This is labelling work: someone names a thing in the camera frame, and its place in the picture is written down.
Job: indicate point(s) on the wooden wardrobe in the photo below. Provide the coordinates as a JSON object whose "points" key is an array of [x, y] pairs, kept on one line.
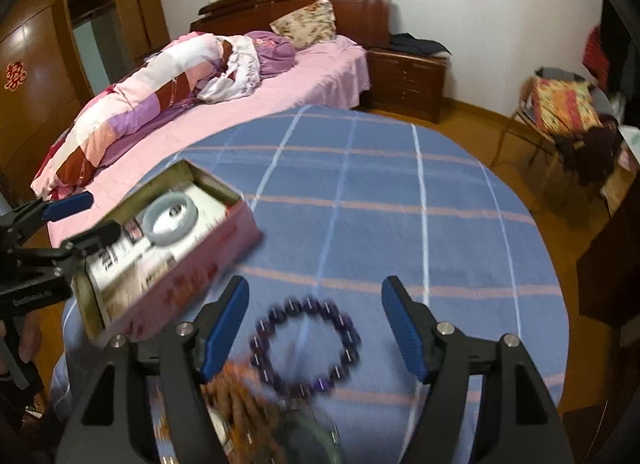
{"points": [[30, 43]]}

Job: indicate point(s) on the white crumpled cloth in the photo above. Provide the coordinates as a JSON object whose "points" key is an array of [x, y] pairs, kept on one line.
{"points": [[240, 73]]}

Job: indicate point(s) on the pale grey jade bangle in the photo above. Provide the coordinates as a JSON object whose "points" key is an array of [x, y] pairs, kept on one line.
{"points": [[150, 224]]}

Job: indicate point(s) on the colourful patterned cushion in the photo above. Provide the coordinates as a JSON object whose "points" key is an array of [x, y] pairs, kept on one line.
{"points": [[560, 103]]}

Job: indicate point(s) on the dark wooden cabinet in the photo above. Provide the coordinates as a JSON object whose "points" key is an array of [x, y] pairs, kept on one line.
{"points": [[615, 254]]}

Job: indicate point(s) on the red paper decoration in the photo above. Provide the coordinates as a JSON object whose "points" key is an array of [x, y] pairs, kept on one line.
{"points": [[14, 76]]}

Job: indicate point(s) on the wooden nightstand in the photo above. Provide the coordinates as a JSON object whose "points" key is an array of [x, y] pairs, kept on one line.
{"points": [[405, 78]]}

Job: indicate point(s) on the black hanging coat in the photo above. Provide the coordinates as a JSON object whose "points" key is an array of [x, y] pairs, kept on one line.
{"points": [[617, 43]]}

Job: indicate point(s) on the pink patchwork quilt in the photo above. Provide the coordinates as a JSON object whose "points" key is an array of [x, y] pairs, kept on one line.
{"points": [[125, 113]]}

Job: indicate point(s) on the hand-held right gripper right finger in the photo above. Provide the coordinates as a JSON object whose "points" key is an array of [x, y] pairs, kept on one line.
{"points": [[405, 334]]}

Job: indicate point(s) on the metal frame chair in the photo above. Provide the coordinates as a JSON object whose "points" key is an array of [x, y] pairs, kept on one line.
{"points": [[521, 98]]}

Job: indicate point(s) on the dark folded clothing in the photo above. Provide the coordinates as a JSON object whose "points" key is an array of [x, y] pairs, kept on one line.
{"points": [[415, 45]]}

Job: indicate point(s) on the dark brown clothes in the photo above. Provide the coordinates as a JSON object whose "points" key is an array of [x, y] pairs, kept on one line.
{"points": [[595, 148]]}

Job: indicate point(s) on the person's left hand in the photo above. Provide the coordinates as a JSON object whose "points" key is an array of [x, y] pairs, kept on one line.
{"points": [[31, 339]]}

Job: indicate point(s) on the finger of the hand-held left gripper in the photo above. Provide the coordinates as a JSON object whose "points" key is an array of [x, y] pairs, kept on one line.
{"points": [[70, 206], [97, 239]]}

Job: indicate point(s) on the dark green bangle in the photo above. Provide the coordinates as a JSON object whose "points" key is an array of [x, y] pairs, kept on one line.
{"points": [[287, 424]]}

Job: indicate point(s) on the bed with pink sheet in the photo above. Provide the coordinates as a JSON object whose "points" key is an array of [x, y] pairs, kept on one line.
{"points": [[280, 93]]}

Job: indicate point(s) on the white green patterned cloth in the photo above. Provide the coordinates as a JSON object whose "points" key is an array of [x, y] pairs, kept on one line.
{"points": [[631, 141]]}

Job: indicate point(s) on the purple garment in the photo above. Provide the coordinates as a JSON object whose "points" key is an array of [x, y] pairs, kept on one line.
{"points": [[275, 53]]}

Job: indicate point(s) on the pink tin box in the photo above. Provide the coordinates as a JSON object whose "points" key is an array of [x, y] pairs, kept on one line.
{"points": [[200, 274]]}

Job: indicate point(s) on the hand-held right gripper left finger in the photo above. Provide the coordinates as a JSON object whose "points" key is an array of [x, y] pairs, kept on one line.
{"points": [[227, 329]]}

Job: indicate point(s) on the floral pillow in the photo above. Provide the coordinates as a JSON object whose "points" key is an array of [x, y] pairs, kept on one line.
{"points": [[305, 23]]}

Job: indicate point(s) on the red hanging garment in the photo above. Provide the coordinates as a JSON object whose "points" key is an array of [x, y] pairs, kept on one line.
{"points": [[597, 56]]}

